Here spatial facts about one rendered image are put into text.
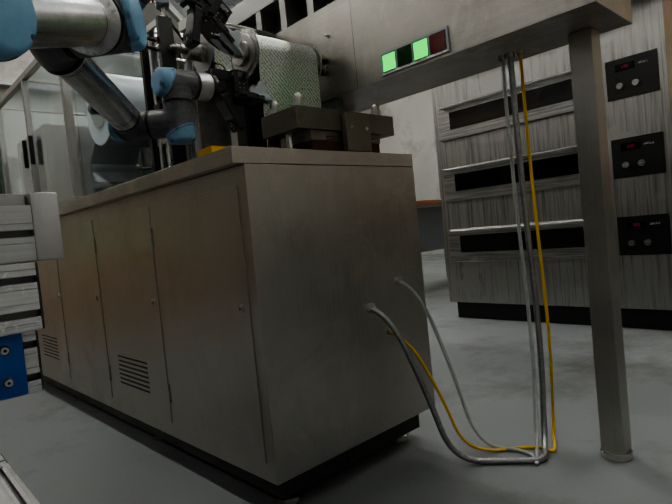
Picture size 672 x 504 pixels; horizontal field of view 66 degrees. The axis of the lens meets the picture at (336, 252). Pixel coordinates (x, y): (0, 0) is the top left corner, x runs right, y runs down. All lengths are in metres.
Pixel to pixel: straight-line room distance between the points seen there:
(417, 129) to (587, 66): 9.95
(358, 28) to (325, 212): 0.70
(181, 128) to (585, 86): 1.05
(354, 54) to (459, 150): 1.93
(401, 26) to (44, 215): 1.22
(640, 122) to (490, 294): 1.32
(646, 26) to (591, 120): 1.75
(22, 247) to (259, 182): 0.62
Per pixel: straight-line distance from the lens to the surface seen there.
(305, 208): 1.33
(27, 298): 0.79
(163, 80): 1.45
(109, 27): 1.07
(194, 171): 1.37
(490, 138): 3.53
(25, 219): 0.79
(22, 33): 0.78
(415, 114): 11.51
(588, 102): 1.55
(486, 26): 1.54
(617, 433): 1.64
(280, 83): 1.70
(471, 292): 3.66
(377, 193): 1.53
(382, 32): 1.76
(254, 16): 2.33
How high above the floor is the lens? 0.68
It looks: 2 degrees down
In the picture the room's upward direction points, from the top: 6 degrees counter-clockwise
